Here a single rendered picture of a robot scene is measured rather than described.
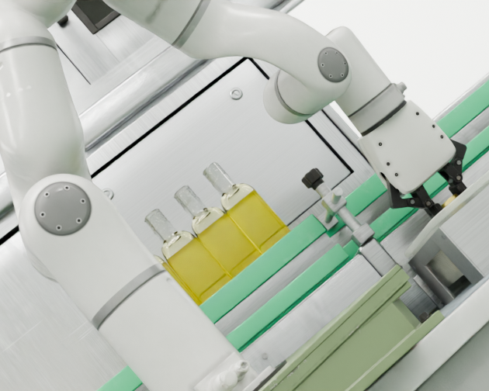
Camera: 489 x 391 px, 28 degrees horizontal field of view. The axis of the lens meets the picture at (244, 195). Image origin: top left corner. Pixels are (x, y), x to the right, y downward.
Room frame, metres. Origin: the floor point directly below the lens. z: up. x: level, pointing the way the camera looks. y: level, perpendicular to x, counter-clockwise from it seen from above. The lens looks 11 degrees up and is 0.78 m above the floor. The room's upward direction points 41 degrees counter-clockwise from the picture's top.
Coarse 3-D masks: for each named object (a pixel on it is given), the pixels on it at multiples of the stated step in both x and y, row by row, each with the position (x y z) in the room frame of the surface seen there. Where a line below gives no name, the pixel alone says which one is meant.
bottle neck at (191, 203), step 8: (176, 192) 1.45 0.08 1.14; (184, 192) 1.45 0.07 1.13; (192, 192) 1.46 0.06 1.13; (176, 200) 1.46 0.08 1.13; (184, 200) 1.45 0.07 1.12; (192, 200) 1.45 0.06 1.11; (200, 200) 1.46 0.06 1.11; (184, 208) 1.46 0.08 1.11; (192, 208) 1.45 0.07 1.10; (200, 208) 1.45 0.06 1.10; (192, 216) 1.46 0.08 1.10
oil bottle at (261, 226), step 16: (224, 192) 1.46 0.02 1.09; (240, 192) 1.45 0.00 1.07; (256, 192) 1.45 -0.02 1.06; (224, 208) 1.45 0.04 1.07; (240, 208) 1.44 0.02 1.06; (256, 208) 1.45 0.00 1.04; (240, 224) 1.44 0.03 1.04; (256, 224) 1.44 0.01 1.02; (272, 224) 1.45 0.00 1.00; (256, 240) 1.44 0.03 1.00; (272, 240) 1.44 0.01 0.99
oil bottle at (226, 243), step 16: (208, 208) 1.45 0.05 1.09; (192, 224) 1.44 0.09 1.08; (208, 224) 1.44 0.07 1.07; (224, 224) 1.44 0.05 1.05; (208, 240) 1.43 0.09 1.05; (224, 240) 1.44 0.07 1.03; (240, 240) 1.44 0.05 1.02; (224, 256) 1.43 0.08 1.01; (240, 256) 1.44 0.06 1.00; (256, 256) 1.44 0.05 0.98
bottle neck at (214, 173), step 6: (216, 162) 1.47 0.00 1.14; (210, 168) 1.46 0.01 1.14; (216, 168) 1.46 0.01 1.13; (222, 168) 1.47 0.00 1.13; (204, 174) 1.47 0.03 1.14; (210, 174) 1.46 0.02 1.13; (216, 174) 1.46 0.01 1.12; (222, 174) 1.46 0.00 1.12; (210, 180) 1.46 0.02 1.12; (216, 180) 1.46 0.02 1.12; (222, 180) 1.46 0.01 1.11; (228, 180) 1.46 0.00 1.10; (216, 186) 1.46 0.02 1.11; (222, 186) 1.46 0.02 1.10; (228, 186) 1.46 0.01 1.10; (222, 192) 1.46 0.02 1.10
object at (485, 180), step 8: (488, 176) 1.18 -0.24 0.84; (472, 184) 1.18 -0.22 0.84; (480, 184) 1.17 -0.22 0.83; (488, 184) 1.18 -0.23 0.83; (464, 192) 1.17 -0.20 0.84; (472, 192) 1.17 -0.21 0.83; (456, 200) 1.17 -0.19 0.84; (464, 200) 1.17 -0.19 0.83; (448, 208) 1.17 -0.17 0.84; (456, 208) 1.18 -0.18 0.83; (440, 216) 1.17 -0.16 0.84; (448, 216) 1.18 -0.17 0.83; (432, 224) 1.18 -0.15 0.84; (440, 224) 1.18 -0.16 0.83; (424, 232) 1.21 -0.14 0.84; (432, 232) 1.22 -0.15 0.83; (416, 240) 1.26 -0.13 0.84; (424, 240) 1.27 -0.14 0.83; (408, 248) 1.32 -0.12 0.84; (416, 248) 1.32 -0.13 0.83; (408, 256) 1.34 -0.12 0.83
